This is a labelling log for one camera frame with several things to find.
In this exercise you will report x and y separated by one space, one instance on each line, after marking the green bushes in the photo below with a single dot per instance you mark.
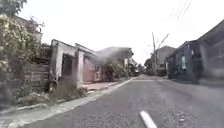
115 70

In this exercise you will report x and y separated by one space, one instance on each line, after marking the building with dark roof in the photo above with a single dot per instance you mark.
115 54

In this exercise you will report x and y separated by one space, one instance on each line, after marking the leaning utility pole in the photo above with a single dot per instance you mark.
154 53

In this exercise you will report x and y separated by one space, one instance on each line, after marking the grey concrete gate building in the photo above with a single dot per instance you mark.
68 60

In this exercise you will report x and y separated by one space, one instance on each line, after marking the grey asphalt road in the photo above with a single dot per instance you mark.
140 100

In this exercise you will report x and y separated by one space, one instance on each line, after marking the grey gabled building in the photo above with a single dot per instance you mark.
165 56

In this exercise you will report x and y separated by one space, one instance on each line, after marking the low weeds patch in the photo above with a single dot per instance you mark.
65 90

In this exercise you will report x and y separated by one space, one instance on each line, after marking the robot's own part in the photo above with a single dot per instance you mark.
147 120

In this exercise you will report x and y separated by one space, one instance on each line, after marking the pale concrete verge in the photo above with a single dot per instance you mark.
43 111

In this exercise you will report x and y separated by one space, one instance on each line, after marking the dark long building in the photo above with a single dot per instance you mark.
206 55

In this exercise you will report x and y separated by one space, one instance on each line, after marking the leafy overgrown bushes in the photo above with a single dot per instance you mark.
15 46

